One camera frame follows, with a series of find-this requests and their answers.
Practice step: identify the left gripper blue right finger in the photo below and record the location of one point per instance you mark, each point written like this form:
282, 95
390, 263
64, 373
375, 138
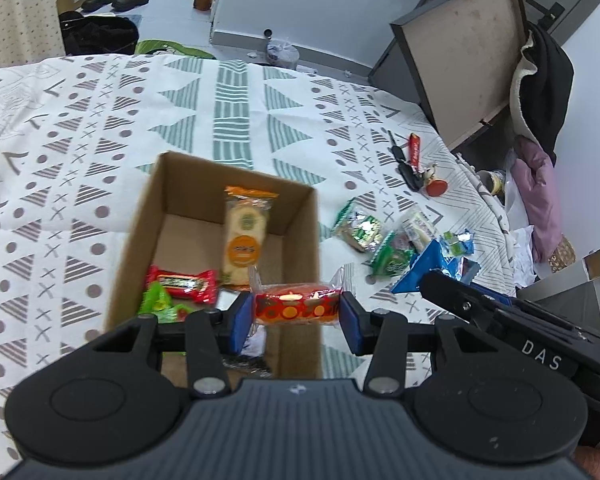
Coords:
382, 336

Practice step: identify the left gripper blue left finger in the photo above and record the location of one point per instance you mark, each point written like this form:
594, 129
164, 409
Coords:
209, 336

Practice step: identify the white black sesame cake packet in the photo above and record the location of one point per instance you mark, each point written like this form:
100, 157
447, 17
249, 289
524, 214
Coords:
250, 360

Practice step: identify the red orange candy packet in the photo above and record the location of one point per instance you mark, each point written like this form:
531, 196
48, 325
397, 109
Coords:
299, 303

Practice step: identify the person's right hand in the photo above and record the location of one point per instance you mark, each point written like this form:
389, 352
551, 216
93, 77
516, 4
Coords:
589, 460

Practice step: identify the red candy packet in box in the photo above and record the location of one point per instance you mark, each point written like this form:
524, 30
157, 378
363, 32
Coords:
201, 288

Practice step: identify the bright green snack packet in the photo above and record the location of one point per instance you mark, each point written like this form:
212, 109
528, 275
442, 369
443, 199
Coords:
157, 301

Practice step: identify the dark green candy packet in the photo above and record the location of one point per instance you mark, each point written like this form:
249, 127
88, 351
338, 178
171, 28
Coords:
393, 256

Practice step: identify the green white snack packet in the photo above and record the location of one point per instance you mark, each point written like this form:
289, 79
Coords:
358, 227

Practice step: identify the long cream biscuit packet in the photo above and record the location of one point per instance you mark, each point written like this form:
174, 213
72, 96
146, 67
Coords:
419, 230

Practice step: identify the brown cardboard box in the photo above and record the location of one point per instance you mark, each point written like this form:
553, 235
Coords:
179, 226

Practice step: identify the blue green snack packet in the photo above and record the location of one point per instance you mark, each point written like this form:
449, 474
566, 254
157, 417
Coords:
458, 245

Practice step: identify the orange cream biscuit packet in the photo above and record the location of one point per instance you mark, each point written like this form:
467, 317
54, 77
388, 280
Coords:
246, 224

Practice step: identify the black car keys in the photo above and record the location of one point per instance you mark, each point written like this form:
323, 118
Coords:
413, 179

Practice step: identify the pink jacket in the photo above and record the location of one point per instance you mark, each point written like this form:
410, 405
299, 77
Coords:
534, 175

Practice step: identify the yellow instant noodle cup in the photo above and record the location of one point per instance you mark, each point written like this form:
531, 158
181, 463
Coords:
493, 180

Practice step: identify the patterned white bed sheet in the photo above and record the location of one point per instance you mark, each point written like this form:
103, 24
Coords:
110, 164

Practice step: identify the black cream coat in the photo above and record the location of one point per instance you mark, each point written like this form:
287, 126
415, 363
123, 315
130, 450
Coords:
540, 91

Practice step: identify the black bag on floor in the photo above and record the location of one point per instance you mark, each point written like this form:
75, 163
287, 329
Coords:
97, 34

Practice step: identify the pair of black shoes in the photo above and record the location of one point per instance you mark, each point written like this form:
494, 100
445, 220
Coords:
120, 6

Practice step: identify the red round keychain toy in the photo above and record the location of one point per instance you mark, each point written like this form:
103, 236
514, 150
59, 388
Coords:
434, 186

